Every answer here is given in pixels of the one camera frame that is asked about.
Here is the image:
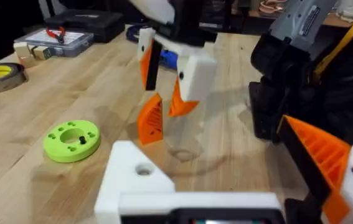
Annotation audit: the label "red pliers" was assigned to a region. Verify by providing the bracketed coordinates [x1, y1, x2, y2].
[45, 26, 67, 44]

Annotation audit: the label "white orange left gripper right finger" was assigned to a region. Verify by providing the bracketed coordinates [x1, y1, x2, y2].
[277, 114, 353, 224]

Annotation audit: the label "heap of wooden blocks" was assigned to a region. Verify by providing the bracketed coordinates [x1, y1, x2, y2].
[13, 42, 53, 68]

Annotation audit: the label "clear plastic parts box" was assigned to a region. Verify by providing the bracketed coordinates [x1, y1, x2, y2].
[14, 27, 95, 58]

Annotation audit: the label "dark coiled cable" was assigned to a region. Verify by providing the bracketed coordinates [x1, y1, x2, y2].
[125, 24, 152, 44]

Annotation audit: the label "green disc with holes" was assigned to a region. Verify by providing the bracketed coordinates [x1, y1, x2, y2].
[42, 119, 101, 164]

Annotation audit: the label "bare white left gripper left finger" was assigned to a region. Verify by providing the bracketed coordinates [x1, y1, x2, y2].
[94, 140, 176, 224]

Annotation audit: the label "black tool case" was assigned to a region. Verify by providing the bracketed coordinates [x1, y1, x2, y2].
[44, 9, 126, 44]

